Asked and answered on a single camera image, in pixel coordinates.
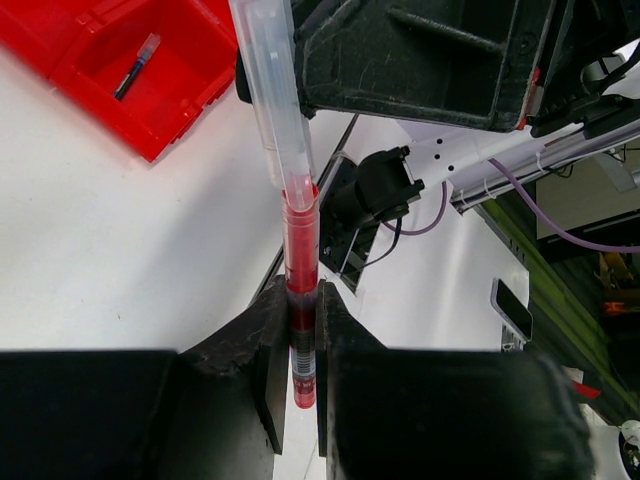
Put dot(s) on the red gel pen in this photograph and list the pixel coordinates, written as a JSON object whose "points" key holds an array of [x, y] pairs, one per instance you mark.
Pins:
{"points": [[301, 266]]}

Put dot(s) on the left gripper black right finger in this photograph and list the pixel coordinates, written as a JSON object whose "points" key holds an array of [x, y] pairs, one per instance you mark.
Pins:
{"points": [[388, 413]]}

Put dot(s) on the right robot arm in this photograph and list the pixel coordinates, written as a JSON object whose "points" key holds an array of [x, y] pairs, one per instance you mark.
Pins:
{"points": [[577, 33]]}

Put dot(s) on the red bin front left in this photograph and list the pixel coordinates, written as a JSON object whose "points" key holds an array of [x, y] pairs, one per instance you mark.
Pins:
{"points": [[85, 48]]}

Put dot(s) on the blue gel pen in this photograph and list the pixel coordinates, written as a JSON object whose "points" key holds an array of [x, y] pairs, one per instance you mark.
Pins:
{"points": [[143, 55]]}

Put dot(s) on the smartphone on side table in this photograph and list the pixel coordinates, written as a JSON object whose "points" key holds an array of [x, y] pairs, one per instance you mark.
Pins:
{"points": [[511, 310]]}

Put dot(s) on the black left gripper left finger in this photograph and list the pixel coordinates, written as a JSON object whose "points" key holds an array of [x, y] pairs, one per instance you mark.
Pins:
{"points": [[215, 411]]}

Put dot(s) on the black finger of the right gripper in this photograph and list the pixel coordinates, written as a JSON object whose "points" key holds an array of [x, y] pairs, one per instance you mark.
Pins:
{"points": [[462, 63]]}

